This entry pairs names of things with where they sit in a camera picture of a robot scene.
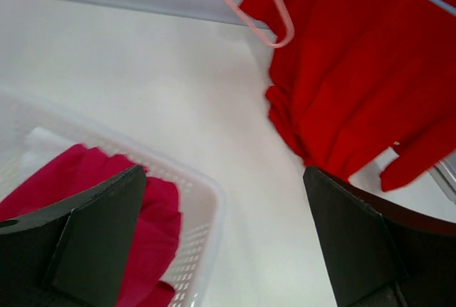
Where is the pink wire hanger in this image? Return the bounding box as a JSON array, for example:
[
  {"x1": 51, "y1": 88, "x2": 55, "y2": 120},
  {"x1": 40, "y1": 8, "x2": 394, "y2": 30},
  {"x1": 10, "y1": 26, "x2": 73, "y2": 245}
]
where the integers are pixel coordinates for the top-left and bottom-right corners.
[{"x1": 190, "y1": 0, "x2": 296, "y2": 49}]

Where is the magenta polo shirt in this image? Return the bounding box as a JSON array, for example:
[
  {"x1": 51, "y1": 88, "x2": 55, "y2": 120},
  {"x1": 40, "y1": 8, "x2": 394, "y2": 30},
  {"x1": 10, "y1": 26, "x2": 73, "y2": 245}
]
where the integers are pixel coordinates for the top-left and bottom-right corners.
[{"x1": 1, "y1": 145, "x2": 181, "y2": 306}]

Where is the white plastic laundry basket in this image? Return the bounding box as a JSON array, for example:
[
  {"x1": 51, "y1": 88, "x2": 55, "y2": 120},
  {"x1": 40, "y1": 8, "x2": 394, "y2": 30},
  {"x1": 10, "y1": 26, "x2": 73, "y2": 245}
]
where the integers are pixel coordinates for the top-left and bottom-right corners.
[{"x1": 1, "y1": 88, "x2": 226, "y2": 306}]

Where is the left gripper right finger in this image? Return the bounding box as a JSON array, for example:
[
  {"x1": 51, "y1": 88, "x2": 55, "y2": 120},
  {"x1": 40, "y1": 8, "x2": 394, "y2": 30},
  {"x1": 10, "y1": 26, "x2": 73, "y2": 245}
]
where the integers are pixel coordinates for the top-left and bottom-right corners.
[{"x1": 303, "y1": 167, "x2": 455, "y2": 306}]

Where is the white t shirt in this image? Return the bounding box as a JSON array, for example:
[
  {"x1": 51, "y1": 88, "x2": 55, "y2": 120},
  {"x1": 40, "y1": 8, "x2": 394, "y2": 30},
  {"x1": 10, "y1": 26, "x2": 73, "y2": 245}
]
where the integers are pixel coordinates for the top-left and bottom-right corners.
[{"x1": 20, "y1": 127, "x2": 74, "y2": 176}]

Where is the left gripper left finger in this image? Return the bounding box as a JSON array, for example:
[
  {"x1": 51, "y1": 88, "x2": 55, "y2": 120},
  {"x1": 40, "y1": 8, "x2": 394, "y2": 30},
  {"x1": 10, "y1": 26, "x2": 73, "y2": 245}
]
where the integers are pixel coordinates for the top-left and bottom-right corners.
[{"x1": 1, "y1": 165, "x2": 146, "y2": 306}]

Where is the aluminium frame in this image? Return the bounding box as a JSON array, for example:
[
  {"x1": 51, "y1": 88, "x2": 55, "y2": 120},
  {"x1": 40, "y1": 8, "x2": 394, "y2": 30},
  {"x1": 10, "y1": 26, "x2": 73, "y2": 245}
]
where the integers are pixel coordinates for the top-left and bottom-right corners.
[{"x1": 429, "y1": 160, "x2": 455, "y2": 204}]

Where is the red t shirt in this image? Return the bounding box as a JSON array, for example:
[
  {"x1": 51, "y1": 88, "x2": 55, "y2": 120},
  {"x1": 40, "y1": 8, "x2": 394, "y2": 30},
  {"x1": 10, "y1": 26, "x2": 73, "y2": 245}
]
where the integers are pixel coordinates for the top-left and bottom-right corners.
[{"x1": 239, "y1": 0, "x2": 456, "y2": 192}]

